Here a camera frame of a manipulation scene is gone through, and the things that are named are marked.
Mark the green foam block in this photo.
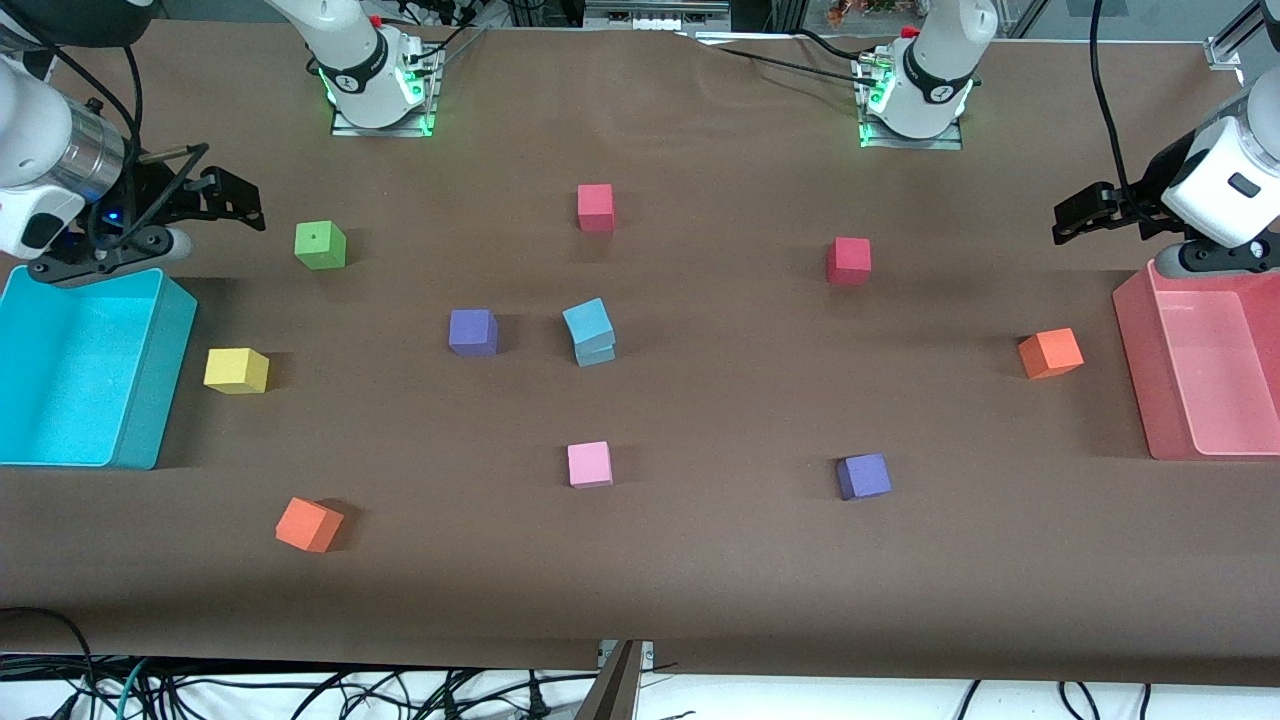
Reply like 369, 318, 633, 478
294, 220, 348, 271

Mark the orange foam block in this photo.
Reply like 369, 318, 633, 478
275, 496, 345, 554
1017, 327, 1085, 381

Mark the yellow foam block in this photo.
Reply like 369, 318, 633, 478
203, 347, 270, 395

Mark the pink plastic bin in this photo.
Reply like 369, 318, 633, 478
1112, 258, 1280, 462

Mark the cyan plastic bin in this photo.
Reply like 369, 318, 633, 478
0, 266, 199, 471

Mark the red foam block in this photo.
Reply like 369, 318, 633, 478
577, 183, 616, 233
826, 237, 872, 287

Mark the purple foam block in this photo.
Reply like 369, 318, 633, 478
836, 453, 893, 502
448, 309, 499, 358

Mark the pink foam block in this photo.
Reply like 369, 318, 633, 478
567, 441, 614, 489

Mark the grey metal box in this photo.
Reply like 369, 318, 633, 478
585, 0, 732, 32

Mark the brown table cover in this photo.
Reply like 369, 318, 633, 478
0, 20, 1280, 689

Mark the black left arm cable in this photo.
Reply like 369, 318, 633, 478
1089, 0, 1138, 193

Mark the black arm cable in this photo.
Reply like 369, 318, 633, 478
40, 42, 143, 206
1089, 0, 1138, 193

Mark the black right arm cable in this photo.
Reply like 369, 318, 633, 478
40, 42, 143, 206

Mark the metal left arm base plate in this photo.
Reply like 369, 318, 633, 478
856, 52, 967, 152

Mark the aluminium frame profile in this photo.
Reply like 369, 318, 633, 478
1204, 0, 1280, 69

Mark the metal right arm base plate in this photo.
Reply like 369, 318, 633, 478
330, 38, 441, 139

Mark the black base cable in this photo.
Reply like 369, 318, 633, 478
385, 12, 493, 63
695, 38, 871, 81
793, 28, 881, 61

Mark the black looped floor cable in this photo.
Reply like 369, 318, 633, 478
0, 606, 103, 720

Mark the teal cable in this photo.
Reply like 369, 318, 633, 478
114, 657, 153, 720

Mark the black tangled cable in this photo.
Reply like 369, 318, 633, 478
150, 664, 601, 720

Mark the grey metal bracket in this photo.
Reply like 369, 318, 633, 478
573, 640, 656, 720

